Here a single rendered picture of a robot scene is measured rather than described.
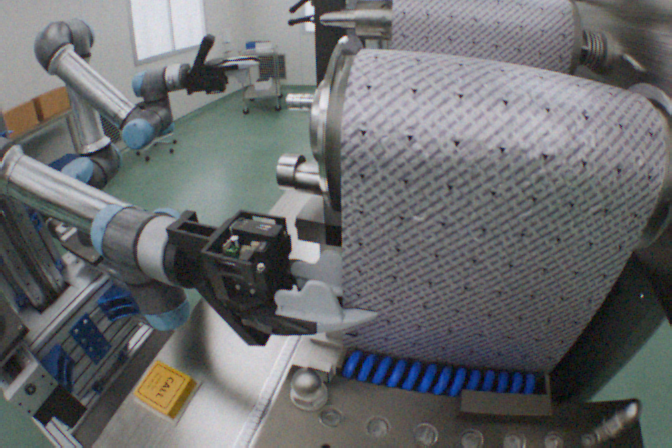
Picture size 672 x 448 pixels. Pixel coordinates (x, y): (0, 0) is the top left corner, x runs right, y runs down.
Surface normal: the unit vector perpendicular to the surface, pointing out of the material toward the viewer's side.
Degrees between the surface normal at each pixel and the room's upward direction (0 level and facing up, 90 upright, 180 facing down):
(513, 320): 90
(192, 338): 0
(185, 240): 90
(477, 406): 0
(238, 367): 0
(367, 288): 90
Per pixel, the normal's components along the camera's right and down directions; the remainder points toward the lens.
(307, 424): -0.02, -0.86
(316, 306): -0.26, 0.51
